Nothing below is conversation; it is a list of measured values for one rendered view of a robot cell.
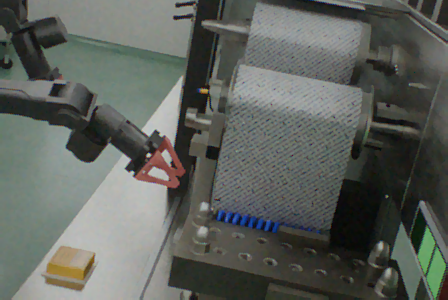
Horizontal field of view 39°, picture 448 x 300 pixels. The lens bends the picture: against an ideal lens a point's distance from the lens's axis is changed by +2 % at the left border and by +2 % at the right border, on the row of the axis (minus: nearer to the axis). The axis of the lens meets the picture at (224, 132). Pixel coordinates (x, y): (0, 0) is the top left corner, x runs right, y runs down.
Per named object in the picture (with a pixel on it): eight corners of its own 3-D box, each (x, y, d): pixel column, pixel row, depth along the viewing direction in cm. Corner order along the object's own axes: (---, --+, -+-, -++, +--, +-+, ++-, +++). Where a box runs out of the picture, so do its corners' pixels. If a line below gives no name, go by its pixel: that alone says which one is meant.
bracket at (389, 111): (372, 108, 123) (374, 98, 122) (402, 114, 123) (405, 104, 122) (375, 115, 118) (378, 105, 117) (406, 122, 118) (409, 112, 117)
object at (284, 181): (209, 213, 124) (226, 126, 118) (327, 238, 123) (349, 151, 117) (209, 214, 124) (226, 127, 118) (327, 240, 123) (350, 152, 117)
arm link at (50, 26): (7, 6, 155) (-5, 11, 146) (51, -10, 153) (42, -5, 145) (29, 52, 158) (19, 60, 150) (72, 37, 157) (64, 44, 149)
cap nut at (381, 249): (366, 255, 118) (372, 234, 116) (386, 260, 117) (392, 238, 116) (368, 265, 114) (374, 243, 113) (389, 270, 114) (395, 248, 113)
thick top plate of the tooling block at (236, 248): (183, 241, 122) (188, 213, 120) (388, 287, 120) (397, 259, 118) (167, 286, 107) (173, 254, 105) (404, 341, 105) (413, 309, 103)
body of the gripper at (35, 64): (60, 72, 160) (48, 44, 158) (50, 82, 151) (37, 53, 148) (36, 80, 161) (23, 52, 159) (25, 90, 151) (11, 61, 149)
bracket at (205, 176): (174, 232, 140) (197, 102, 130) (203, 238, 139) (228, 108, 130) (170, 242, 135) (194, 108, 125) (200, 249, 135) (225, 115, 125)
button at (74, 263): (59, 255, 123) (60, 244, 122) (94, 262, 123) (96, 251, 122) (45, 274, 116) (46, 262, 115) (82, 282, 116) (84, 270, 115)
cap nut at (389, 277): (372, 283, 109) (379, 260, 107) (394, 288, 108) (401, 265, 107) (375, 295, 105) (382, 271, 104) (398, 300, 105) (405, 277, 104)
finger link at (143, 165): (164, 203, 118) (125, 172, 117) (171, 187, 125) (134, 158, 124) (186, 178, 116) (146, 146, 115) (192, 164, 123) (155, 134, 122)
